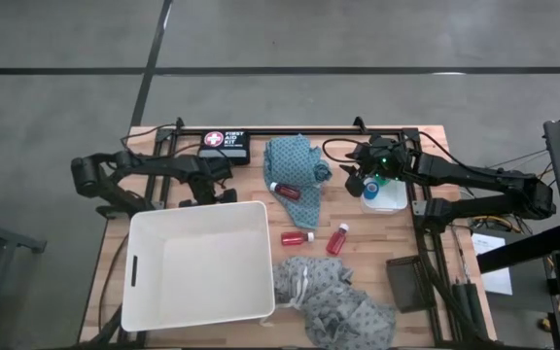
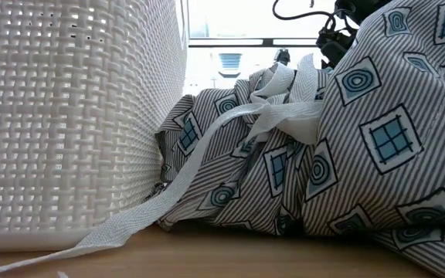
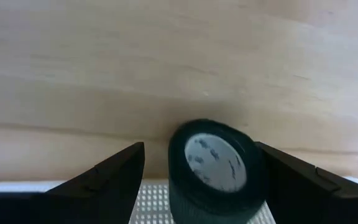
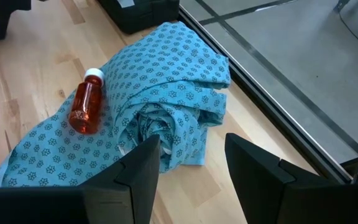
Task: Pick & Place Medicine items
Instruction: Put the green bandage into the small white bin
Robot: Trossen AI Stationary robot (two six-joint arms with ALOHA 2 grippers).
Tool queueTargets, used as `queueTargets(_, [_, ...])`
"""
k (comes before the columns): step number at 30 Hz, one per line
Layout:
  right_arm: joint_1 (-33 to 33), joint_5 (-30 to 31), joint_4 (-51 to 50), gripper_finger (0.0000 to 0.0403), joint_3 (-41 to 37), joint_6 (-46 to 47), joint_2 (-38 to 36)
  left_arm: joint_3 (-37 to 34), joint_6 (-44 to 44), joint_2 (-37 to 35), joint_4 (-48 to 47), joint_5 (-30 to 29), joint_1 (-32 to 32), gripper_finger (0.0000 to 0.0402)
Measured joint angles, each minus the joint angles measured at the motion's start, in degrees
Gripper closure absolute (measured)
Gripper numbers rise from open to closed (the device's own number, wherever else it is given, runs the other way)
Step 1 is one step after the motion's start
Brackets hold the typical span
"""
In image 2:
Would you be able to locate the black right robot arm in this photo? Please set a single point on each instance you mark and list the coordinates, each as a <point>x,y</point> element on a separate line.
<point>361,7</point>

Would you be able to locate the white woven plastic basket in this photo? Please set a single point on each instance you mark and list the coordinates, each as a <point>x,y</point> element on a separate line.
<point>72,116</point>

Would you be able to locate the black ceiling light rail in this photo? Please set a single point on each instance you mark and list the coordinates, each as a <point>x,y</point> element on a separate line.
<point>268,41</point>

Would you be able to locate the blue slatted vent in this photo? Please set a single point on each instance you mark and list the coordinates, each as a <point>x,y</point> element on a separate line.
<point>230,62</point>

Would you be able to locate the grey striped patterned gown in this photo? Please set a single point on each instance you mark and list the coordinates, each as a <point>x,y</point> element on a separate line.
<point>361,154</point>

